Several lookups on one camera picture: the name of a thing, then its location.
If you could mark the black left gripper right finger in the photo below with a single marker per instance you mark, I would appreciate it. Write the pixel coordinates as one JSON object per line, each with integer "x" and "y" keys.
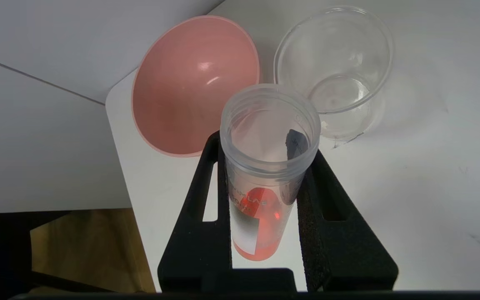
{"x": 336, "y": 250}

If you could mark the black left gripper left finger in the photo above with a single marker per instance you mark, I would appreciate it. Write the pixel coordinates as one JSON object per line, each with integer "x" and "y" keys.
{"x": 198, "y": 241}

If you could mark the test tube with red pigment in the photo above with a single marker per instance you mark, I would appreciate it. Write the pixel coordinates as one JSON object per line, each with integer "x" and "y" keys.
{"x": 265, "y": 200}

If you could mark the clear glass beaker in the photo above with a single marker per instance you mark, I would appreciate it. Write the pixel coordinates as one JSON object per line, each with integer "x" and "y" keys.
{"x": 340, "y": 54}

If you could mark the pink plastic bowl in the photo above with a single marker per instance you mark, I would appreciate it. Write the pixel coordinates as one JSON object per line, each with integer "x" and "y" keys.
{"x": 190, "y": 83}

